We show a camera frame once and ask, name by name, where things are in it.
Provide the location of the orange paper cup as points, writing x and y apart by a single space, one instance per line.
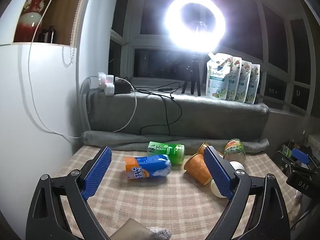
198 168
202 148

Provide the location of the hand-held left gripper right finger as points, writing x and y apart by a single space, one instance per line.
218 172

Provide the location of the black charger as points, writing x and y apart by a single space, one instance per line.
122 87

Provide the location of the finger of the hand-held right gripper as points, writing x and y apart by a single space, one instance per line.
300 155
283 162

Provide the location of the black tripod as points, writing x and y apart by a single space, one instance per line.
192 77

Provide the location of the dark glass bottle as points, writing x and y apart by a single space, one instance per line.
52 33
44 35

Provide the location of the checked beige cloth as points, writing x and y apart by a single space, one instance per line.
160 200

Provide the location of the red and white vase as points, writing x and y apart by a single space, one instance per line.
30 20

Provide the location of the brown paper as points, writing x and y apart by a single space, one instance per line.
130 230

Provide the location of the jar with green red label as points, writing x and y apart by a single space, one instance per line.
234 150

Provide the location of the window with white frame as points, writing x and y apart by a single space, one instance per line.
275 62

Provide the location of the white power adapters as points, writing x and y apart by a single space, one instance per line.
105 83

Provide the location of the white green refill pouch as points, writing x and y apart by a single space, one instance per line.
254 87
245 85
218 77
236 80

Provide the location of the white cabinet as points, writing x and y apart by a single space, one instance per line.
50 92

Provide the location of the grey blanket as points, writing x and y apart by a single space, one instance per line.
200 120

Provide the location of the white ball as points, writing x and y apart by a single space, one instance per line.
215 188
237 165

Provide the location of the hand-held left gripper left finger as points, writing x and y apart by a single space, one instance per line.
97 172

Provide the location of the crinkled clear plastic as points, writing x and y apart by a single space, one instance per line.
160 233

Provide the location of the green tea can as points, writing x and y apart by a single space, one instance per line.
167 150

